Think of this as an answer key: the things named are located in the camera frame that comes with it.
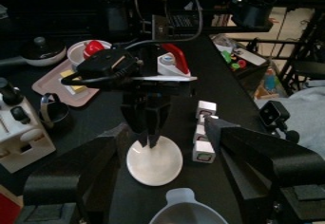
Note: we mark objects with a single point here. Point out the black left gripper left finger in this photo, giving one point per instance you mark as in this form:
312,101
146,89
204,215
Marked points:
63,177

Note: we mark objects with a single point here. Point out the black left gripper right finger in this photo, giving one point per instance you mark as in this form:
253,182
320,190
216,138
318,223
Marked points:
263,152

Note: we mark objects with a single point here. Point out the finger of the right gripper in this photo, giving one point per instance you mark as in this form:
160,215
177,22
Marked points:
136,120
158,120

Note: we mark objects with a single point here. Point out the white toy cube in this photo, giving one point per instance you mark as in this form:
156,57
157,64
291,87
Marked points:
204,121
200,134
204,152
207,109

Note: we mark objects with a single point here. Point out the white and red toy iron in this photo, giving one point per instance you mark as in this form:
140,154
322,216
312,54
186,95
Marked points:
173,63

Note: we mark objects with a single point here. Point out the black webcam on stand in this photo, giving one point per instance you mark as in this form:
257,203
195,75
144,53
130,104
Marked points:
275,115

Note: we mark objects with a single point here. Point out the white round plate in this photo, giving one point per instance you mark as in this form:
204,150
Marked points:
156,164

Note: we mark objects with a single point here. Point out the grey cloth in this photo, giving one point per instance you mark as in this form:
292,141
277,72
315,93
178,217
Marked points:
303,117

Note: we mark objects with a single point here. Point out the white block holder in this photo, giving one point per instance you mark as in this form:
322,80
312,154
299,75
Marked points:
19,139

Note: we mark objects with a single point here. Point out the yellow toy block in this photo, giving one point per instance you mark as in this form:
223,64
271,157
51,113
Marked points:
74,82

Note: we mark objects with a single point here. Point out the red toy in bowl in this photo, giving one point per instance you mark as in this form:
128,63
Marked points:
93,49

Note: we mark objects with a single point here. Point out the green toy piece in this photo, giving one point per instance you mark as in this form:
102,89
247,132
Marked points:
228,57

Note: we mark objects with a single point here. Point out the pink tray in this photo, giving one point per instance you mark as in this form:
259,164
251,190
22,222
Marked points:
51,87

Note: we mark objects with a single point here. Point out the grey measuring cup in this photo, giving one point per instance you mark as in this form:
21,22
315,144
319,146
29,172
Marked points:
186,210

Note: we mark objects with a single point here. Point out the black and white lidded bowl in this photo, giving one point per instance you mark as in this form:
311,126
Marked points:
45,52

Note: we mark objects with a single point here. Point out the black cup holder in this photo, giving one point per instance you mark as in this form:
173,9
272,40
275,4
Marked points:
252,11

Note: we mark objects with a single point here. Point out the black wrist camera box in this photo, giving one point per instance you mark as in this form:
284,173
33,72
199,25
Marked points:
108,63

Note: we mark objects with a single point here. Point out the black chair frame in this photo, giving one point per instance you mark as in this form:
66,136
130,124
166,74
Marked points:
303,57

